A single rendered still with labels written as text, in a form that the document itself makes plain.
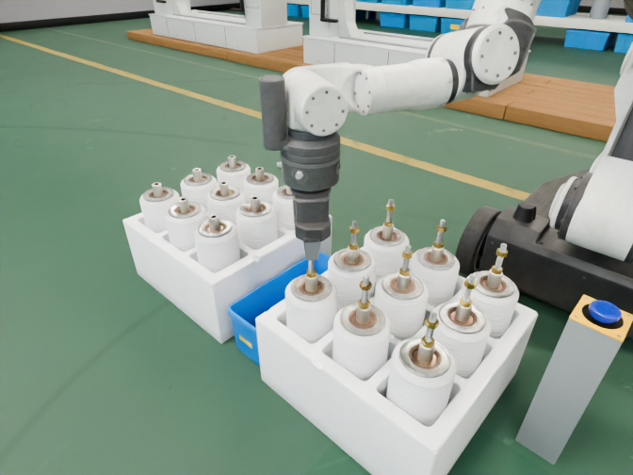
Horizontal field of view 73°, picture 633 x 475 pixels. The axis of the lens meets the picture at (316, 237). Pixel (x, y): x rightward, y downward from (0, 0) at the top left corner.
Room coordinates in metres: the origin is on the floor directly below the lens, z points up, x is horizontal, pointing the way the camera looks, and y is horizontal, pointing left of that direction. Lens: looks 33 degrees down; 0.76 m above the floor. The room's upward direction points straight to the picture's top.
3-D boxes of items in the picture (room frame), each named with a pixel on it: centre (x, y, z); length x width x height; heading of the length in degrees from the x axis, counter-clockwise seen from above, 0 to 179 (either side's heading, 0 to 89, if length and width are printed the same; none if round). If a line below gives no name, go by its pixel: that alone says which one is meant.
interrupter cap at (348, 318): (0.52, -0.08, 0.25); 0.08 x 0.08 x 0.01
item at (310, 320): (0.60, 0.01, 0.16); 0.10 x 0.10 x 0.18
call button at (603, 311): (0.47, -0.42, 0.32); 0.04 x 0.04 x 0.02
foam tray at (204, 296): (0.97, 0.23, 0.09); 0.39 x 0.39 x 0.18; 48
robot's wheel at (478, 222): (0.98, -0.45, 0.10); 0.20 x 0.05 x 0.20; 139
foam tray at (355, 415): (0.61, -0.16, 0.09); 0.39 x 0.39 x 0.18; 47
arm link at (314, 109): (0.59, 0.02, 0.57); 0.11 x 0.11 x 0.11; 19
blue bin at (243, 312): (0.77, 0.06, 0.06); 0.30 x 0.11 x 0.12; 138
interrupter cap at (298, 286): (0.60, 0.01, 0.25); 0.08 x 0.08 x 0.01
